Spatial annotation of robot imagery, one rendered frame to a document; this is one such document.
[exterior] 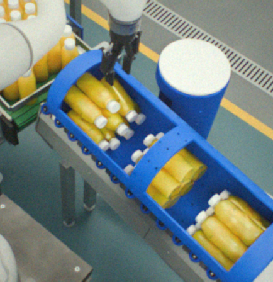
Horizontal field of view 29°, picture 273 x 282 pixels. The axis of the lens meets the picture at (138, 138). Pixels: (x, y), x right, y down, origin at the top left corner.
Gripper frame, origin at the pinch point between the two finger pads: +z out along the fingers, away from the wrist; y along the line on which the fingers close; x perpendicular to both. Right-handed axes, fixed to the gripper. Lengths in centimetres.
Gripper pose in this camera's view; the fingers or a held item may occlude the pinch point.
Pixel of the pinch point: (118, 71)
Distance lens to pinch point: 162.6
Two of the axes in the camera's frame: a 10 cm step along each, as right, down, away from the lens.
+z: -1.0, 5.1, 8.5
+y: 7.2, -5.5, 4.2
